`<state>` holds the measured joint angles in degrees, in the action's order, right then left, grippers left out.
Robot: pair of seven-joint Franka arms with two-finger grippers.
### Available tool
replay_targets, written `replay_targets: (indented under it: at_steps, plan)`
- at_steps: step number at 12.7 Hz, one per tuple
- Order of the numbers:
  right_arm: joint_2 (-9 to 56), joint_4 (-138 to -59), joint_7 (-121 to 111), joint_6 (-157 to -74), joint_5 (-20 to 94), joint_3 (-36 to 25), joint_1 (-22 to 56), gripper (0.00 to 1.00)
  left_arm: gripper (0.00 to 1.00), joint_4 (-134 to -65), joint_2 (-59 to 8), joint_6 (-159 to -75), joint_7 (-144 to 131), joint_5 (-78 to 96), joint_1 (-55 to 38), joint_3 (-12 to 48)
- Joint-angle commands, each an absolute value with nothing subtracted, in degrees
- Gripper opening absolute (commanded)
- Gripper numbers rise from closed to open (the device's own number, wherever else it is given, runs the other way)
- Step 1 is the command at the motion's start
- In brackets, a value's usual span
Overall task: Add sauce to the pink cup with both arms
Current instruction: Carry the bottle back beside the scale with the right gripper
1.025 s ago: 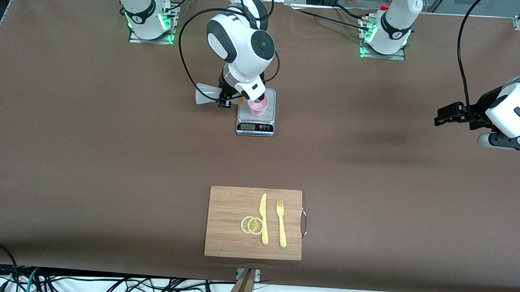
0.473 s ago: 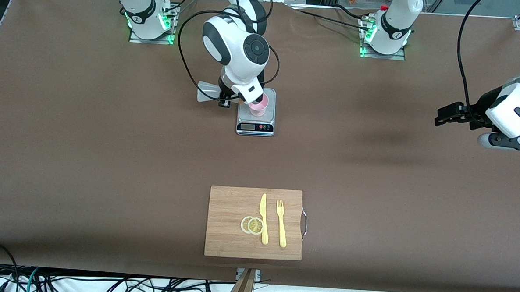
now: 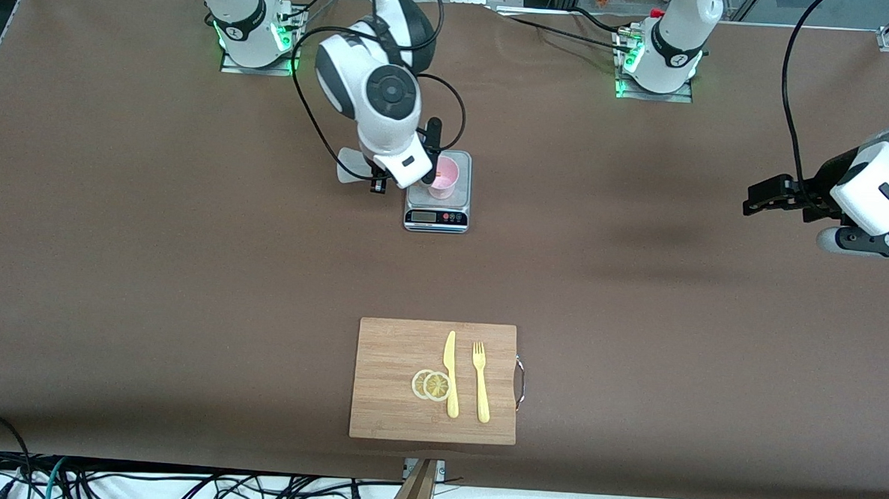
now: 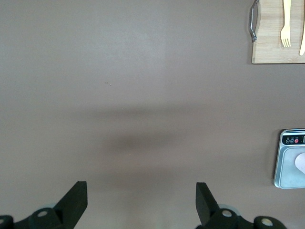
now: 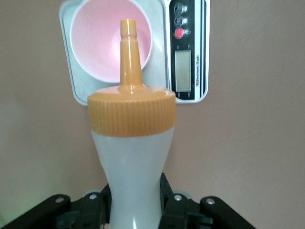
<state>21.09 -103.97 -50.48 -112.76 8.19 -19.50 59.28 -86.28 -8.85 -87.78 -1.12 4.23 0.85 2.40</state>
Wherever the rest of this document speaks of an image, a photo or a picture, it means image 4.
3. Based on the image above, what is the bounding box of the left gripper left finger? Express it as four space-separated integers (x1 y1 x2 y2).
0 181 88 229

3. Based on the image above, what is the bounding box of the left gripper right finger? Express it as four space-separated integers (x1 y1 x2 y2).
195 182 287 229

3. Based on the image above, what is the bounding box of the wooden cutting board metal handle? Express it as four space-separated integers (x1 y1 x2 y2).
248 0 305 65

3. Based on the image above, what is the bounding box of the yellow plastic knife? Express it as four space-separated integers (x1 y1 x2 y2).
299 15 305 56

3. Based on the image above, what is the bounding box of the silver digital kitchen scale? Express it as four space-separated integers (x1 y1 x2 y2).
273 128 305 190

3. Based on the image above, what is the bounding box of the pink plastic cup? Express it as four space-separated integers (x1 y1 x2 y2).
295 152 305 175

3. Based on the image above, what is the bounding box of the yellow plastic fork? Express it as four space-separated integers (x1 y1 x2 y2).
280 0 292 48

